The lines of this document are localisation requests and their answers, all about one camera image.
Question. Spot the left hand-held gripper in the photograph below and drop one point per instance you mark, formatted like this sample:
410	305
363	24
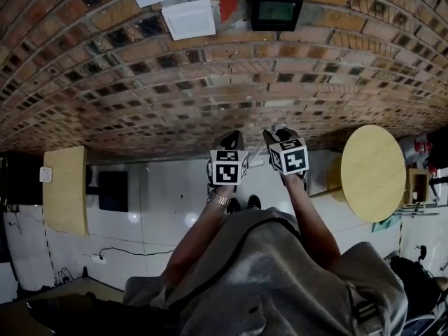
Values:
224	173

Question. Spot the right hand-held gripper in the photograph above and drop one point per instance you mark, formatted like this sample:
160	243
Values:
294	161

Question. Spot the white broom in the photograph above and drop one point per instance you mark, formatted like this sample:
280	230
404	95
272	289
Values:
255	165

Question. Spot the person's right forearm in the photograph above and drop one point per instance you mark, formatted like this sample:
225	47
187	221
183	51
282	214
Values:
311	222

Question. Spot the person's left forearm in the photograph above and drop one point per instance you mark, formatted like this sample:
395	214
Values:
196	236

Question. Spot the gold metal wristwatch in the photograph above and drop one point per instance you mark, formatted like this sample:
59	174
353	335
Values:
218	199

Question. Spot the person's black shoes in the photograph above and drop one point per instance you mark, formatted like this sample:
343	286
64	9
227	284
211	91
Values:
253	201

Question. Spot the round wooden table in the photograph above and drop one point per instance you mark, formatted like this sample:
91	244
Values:
372	173

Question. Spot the green item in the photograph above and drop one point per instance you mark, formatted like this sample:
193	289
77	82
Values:
385	224

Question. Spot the black box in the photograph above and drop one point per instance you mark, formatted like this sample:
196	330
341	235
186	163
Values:
112	191

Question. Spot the person's grey clothing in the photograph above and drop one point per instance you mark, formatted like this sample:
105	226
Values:
280	278

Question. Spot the red and silver canister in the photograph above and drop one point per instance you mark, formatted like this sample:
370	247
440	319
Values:
418	145

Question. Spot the small wooden stool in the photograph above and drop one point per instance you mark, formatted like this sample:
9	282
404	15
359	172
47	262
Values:
418	187

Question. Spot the white power strip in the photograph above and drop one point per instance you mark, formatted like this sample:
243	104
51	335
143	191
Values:
98	258

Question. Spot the rectangular wooden table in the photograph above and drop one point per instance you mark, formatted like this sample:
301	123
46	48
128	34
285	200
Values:
66	191

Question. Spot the black bag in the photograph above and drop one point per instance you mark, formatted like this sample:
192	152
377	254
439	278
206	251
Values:
416	285

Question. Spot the small white device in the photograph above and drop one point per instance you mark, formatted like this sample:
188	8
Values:
45	174

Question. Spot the black furniture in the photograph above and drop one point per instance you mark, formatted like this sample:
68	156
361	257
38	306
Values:
21	180

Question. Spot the black wall display panel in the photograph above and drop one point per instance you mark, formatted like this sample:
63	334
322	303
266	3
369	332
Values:
276	12

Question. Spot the white wall switch plate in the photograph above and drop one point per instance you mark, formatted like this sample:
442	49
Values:
189	19

